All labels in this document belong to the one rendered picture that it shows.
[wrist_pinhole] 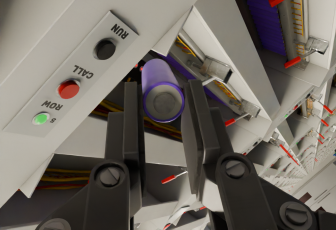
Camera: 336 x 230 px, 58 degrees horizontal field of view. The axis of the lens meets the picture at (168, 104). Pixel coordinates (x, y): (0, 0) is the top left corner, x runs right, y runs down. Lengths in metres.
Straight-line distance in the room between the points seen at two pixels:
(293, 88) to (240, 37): 0.48
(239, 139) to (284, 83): 0.19
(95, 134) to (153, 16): 0.15
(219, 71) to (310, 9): 0.25
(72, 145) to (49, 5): 0.16
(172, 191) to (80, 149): 0.59
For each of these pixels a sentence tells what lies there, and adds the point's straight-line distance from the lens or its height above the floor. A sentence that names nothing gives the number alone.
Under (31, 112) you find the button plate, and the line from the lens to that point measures 0.26.
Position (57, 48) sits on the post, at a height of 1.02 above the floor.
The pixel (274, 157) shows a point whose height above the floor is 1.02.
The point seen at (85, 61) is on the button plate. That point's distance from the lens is 0.24.
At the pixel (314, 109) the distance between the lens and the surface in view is 1.39.
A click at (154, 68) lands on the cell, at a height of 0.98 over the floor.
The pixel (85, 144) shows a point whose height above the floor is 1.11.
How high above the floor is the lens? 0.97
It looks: 9 degrees up
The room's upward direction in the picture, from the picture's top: 135 degrees counter-clockwise
